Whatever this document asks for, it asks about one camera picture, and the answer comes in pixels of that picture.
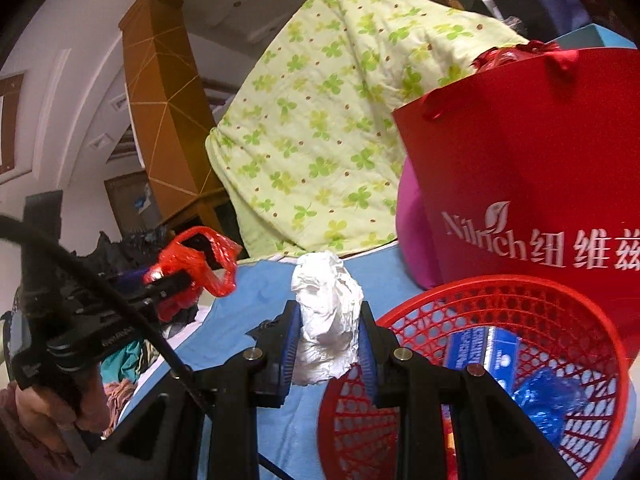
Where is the blue white carton box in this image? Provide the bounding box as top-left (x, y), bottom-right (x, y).
top-left (444, 326), bottom-right (520, 394)

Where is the light blue bed blanket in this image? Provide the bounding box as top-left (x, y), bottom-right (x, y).
top-left (90, 274), bottom-right (629, 479)

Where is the black cable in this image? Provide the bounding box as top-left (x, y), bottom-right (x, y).
top-left (0, 213), bottom-right (296, 480)

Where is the magenta pillow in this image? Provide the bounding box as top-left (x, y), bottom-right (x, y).
top-left (395, 158), bottom-right (442, 289)

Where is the white paper tissue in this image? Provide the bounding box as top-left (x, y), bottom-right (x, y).
top-left (291, 252), bottom-right (363, 386)

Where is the red plastic mesh basket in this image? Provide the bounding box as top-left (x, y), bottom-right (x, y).
top-left (318, 275), bottom-right (632, 479)

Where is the pile of dark clothes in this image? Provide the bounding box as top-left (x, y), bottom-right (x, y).
top-left (74, 228), bottom-right (202, 331)

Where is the green clover pattern quilt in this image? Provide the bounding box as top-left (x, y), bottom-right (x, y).
top-left (205, 0), bottom-right (521, 258)

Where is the light blue box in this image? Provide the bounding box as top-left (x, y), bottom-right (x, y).
top-left (551, 24), bottom-right (637, 50)

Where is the brown wooden wardrobe column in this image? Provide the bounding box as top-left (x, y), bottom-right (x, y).
top-left (119, 0), bottom-right (229, 231)

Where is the left hand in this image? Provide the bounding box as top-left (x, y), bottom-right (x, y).
top-left (15, 366), bottom-right (110, 440)

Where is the red plastic bag in paper bag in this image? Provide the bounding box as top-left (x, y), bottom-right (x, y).
top-left (472, 40), bottom-right (579, 73)

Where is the red plastic bag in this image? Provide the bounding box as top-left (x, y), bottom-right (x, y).
top-left (143, 226), bottom-right (242, 323)
top-left (472, 40), bottom-right (579, 73)

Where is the red Nilrich paper bag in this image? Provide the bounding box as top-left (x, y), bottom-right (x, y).
top-left (394, 48), bottom-right (639, 358)

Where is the crumpled blue plastic bag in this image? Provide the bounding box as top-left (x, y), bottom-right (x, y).
top-left (512, 367), bottom-right (588, 448)

